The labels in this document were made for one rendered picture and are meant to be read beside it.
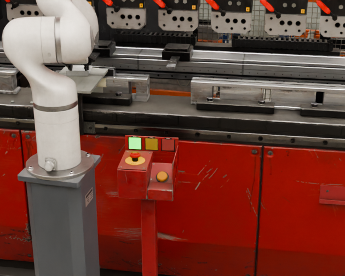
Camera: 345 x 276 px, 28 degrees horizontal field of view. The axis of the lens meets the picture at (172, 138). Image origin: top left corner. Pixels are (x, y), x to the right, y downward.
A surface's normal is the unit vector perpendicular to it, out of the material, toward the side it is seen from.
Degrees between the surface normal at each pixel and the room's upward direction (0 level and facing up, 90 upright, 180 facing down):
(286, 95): 90
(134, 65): 90
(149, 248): 90
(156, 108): 0
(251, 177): 90
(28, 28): 47
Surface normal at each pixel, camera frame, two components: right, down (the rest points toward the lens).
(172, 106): 0.00, -0.91
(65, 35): 0.09, -0.03
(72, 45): 0.20, 0.34
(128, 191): -0.12, 0.40
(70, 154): 0.69, 0.29
